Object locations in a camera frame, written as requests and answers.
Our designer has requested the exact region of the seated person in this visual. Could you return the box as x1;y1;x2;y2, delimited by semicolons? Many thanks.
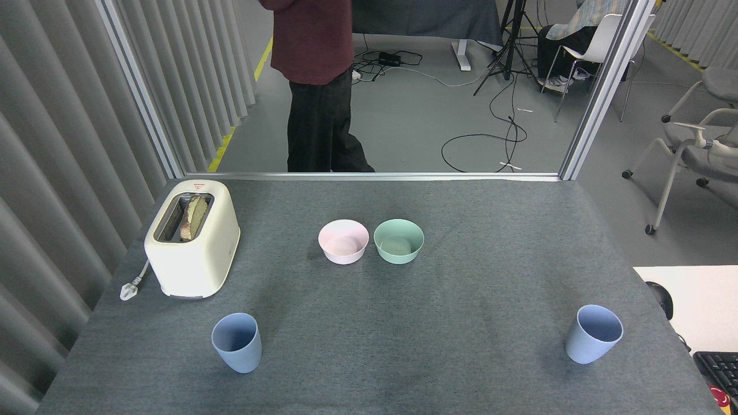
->
537;0;630;93

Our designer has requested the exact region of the green bowl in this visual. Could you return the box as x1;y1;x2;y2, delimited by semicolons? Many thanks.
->
374;218;425;265

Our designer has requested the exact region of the blue cup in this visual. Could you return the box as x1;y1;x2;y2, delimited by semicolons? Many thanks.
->
565;305;624;365
211;313;262;374

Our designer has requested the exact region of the white plastic chair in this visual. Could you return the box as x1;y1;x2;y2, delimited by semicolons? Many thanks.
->
541;13;657;123

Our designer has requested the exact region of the black tripod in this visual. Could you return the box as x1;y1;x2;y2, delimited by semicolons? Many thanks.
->
473;0;540;96

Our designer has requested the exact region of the pink bowl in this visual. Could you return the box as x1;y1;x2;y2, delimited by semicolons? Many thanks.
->
318;219;370;265

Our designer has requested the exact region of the table with dark cloth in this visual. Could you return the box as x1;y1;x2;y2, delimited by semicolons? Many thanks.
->
351;0;505;71

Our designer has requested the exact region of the silver frame post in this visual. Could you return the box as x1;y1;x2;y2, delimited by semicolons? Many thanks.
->
95;0;186;179
559;0;658;181

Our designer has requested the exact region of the toasted bread slice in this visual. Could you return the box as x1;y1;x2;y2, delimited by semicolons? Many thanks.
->
179;195;209;242

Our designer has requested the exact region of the grey wheeled office chair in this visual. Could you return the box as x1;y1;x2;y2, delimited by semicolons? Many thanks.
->
661;66;738;123
622;108;738;236

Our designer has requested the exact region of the black computer mouse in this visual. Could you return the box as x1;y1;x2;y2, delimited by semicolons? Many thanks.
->
645;281;674;321

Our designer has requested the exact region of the silver frame rail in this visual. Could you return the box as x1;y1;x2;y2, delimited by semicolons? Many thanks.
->
184;172;562;182

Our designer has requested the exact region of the white desk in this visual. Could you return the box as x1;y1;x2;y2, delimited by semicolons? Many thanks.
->
633;265;738;356

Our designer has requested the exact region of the white toaster power cord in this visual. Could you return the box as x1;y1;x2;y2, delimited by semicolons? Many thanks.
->
120;259;150;301

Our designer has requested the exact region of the cream white toaster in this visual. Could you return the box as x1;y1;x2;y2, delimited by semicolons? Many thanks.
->
144;179;240;299

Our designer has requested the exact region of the black floor cable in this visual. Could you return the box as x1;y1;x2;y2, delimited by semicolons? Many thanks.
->
441;58;528;173

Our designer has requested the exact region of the standing person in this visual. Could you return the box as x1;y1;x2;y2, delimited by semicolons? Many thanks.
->
258;0;375;173

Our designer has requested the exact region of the black keyboard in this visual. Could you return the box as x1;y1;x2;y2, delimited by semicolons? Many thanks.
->
692;351;738;399

